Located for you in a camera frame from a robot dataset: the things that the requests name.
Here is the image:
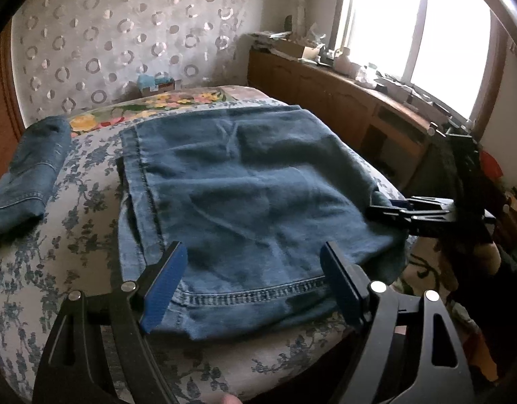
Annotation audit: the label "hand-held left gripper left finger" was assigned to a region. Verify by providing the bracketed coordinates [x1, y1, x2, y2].
[31, 241, 189, 404]

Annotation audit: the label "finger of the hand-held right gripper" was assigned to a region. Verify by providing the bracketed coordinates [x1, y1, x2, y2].
[391, 196, 452, 214]
[365, 204, 452, 237]

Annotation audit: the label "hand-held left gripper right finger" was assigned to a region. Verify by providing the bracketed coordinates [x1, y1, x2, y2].
[319, 242, 473, 404]

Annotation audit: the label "faded blue denim pants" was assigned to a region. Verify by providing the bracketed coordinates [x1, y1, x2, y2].
[0, 115, 75, 243]

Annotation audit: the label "person's right hand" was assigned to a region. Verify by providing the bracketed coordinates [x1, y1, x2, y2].
[473, 242, 502, 271]

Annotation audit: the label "red plastic object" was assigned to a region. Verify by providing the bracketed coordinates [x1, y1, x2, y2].
[480, 150, 504, 179]

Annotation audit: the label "white blue floral bedcover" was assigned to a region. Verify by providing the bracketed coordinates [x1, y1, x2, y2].
[0, 97, 410, 404]

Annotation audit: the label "long wooden cabinet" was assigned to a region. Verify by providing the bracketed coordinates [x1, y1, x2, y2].
[247, 44, 473, 187]

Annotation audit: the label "window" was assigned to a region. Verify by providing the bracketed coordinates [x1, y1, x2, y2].
[330, 0, 508, 124]

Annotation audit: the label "open cardboard box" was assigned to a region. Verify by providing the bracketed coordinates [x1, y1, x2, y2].
[275, 38, 323, 62]

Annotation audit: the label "small box with blue items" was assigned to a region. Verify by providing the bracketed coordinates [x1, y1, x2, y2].
[138, 73, 177, 98]

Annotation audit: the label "stack of papers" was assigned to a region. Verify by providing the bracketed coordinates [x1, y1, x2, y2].
[249, 30, 293, 48]

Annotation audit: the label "circle patterned sheer cloth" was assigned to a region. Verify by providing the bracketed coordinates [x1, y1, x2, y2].
[10, 0, 251, 124]

